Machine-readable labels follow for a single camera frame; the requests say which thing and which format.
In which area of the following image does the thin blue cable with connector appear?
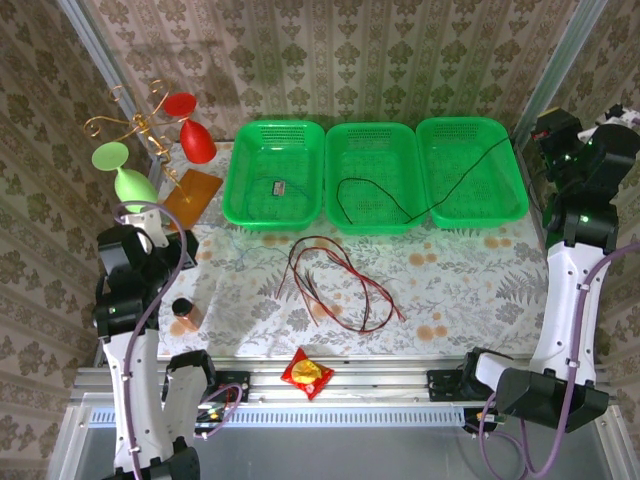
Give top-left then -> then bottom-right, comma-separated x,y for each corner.
207,172 -> 324,271

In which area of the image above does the brown juice bottle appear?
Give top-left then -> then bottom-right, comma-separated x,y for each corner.
170,297 -> 204,331

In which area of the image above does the green wine glass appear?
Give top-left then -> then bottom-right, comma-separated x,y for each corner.
91,141 -> 160,215

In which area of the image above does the green perforated plastic basket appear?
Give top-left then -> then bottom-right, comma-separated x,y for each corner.
324,121 -> 420,236
221,119 -> 326,232
415,116 -> 530,230

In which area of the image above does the small circuit board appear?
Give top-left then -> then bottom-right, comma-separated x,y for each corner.
469,408 -> 506,431
194,407 -> 229,426

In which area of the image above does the red wine glass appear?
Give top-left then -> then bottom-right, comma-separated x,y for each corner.
163,92 -> 219,165

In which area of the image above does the red snack packet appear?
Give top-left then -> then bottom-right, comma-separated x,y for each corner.
279,347 -> 335,402

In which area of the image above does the floral table mat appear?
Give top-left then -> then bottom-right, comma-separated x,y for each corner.
149,141 -> 551,359

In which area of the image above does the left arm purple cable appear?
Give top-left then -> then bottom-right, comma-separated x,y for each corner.
112,202 -> 246,469

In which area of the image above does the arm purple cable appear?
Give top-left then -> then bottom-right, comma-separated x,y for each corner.
477,112 -> 640,479
112,202 -> 246,469

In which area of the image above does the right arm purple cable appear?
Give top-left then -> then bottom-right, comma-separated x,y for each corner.
477,112 -> 640,479

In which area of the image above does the gold wire glass stand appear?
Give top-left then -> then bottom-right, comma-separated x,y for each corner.
82,78 -> 225,232

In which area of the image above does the white slotted cable duct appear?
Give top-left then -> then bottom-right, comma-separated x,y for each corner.
88,405 -> 466,429

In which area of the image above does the aluminium extrusion frame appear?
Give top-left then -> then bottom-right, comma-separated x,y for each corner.
47,0 -> 640,480

